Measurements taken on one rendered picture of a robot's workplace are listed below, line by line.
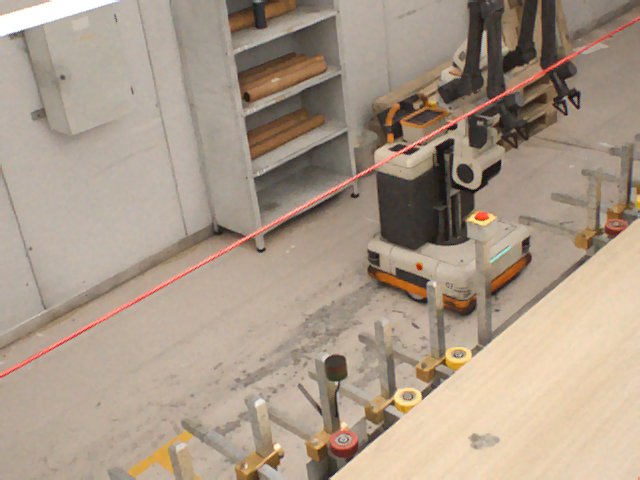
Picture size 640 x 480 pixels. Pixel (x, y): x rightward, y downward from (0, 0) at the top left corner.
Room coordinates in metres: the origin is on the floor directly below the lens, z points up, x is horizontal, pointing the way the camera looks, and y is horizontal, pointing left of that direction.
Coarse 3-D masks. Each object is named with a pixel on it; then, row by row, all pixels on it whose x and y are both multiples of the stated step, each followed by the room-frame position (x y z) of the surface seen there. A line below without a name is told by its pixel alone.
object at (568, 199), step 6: (558, 192) 3.33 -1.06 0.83; (552, 198) 3.32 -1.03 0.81; (558, 198) 3.30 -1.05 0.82; (564, 198) 3.28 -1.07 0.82; (570, 198) 3.26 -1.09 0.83; (576, 198) 3.25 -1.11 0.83; (582, 198) 3.24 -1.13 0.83; (570, 204) 3.26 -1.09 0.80; (576, 204) 3.24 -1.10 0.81; (582, 204) 3.22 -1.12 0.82; (600, 210) 3.16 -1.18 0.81; (606, 210) 3.14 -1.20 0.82; (630, 210) 3.09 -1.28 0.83; (624, 216) 3.08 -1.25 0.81; (630, 216) 3.06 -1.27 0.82; (636, 216) 3.04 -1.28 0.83
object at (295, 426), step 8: (248, 400) 2.15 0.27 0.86; (272, 408) 2.10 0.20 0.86; (272, 416) 2.07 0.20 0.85; (280, 416) 2.05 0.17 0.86; (288, 416) 2.05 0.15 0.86; (280, 424) 2.05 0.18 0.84; (288, 424) 2.02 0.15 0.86; (296, 424) 2.01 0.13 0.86; (304, 424) 2.00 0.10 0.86; (296, 432) 1.99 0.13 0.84; (304, 432) 1.97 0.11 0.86; (312, 432) 1.97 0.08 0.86; (328, 448) 1.90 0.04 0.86; (336, 456) 1.87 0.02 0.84; (352, 456) 1.86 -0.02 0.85; (344, 464) 1.85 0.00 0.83
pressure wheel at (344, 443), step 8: (336, 432) 1.90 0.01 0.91; (344, 432) 1.90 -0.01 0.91; (352, 432) 1.89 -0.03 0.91; (336, 440) 1.87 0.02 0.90; (344, 440) 1.86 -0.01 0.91; (352, 440) 1.86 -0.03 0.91; (336, 448) 1.84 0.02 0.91; (344, 448) 1.83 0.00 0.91; (352, 448) 1.84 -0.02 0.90; (344, 456) 1.83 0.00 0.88
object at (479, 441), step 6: (474, 432) 1.81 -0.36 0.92; (468, 438) 1.81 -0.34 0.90; (474, 438) 1.80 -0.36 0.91; (480, 438) 1.80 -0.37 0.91; (486, 438) 1.79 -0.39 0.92; (492, 438) 1.79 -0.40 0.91; (498, 438) 1.79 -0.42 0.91; (474, 444) 1.78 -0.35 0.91; (480, 444) 1.77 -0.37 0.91; (486, 444) 1.78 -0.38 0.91; (492, 444) 1.77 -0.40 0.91
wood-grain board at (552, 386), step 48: (624, 240) 2.74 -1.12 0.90; (576, 288) 2.47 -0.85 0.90; (624, 288) 2.44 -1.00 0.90; (528, 336) 2.24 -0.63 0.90; (576, 336) 2.21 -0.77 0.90; (624, 336) 2.18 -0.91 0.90; (480, 384) 2.04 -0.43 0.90; (528, 384) 2.01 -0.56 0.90; (576, 384) 1.98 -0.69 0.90; (624, 384) 1.96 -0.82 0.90; (384, 432) 1.88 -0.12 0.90; (432, 432) 1.86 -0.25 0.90; (480, 432) 1.83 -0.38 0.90; (528, 432) 1.81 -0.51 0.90; (576, 432) 1.79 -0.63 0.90; (624, 432) 1.76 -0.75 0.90
